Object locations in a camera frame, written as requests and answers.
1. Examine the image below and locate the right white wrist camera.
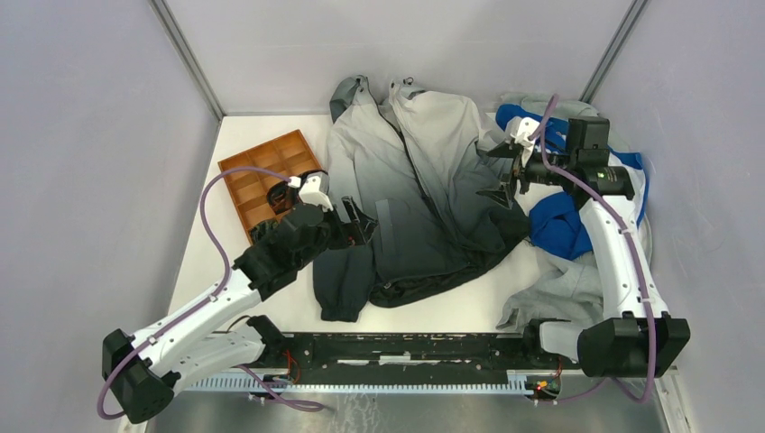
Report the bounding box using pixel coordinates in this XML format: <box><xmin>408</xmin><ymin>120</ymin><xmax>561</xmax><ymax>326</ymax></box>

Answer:
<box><xmin>505</xmin><ymin>116</ymin><xmax>540</xmax><ymax>167</ymax></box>

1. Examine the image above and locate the blue white jacket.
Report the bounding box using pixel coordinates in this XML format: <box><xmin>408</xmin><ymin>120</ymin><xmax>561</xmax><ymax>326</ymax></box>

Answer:
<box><xmin>529</xmin><ymin>104</ymin><xmax>650</xmax><ymax>261</ymax></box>

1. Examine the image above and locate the orange compartment tray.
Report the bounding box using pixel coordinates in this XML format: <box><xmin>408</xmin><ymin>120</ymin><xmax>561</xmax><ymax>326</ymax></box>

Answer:
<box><xmin>217</xmin><ymin>130</ymin><xmax>321</xmax><ymax>236</ymax></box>

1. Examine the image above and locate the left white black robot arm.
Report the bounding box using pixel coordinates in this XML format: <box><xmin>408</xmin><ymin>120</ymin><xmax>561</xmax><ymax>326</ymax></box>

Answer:
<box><xmin>97</xmin><ymin>197</ymin><xmax>378</xmax><ymax>424</ymax></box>

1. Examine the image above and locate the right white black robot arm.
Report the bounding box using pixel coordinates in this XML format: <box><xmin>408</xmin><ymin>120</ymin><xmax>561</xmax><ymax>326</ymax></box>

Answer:
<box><xmin>485</xmin><ymin>116</ymin><xmax>691</xmax><ymax>378</ymax></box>

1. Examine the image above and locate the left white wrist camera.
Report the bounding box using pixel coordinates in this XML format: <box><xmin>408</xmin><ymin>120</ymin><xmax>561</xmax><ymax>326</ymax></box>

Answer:
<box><xmin>287</xmin><ymin>176</ymin><xmax>334</xmax><ymax>212</ymax></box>

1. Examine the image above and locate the grey hoodie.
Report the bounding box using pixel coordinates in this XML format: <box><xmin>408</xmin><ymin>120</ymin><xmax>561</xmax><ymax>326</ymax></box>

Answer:
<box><xmin>495</xmin><ymin>92</ymin><xmax>652</xmax><ymax>333</ymax></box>

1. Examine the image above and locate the white slotted cable duct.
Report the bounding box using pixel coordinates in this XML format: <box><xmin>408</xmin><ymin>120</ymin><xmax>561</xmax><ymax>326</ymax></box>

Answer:
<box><xmin>187</xmin><ymin>371</ymin><xmax>534</xmax><ymax>397</ymax></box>

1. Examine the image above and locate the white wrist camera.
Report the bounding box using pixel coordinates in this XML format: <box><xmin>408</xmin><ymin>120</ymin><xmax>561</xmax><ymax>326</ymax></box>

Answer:
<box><xmin>505</xmin><ymin>116</ymin><xmax>540</xmax><ymax>167</ymax></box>
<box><xmin>287</xmin><ymin>176</ymin><xmax>334</xmax><ymax>212</ymax></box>

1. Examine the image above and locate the grey black zip jacket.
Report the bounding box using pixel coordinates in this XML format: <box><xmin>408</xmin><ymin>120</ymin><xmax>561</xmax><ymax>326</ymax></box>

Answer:
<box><xmin>312</xmin><ymin>75</ymin><xmax>530</xmax><ymax>322</ymax></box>

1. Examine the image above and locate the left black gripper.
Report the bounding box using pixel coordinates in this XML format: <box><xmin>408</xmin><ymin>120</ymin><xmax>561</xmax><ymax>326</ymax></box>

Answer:
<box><xmin>295</xmin><ymin>195</ymin><xmax>378</xmax><ymax>270</ymax></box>

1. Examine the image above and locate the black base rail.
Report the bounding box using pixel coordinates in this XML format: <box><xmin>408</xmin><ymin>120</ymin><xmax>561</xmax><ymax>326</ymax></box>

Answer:
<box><xmin>253</xmin><ymin>332</ymin><xmax>577</xmax><ymax>385</ymax></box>

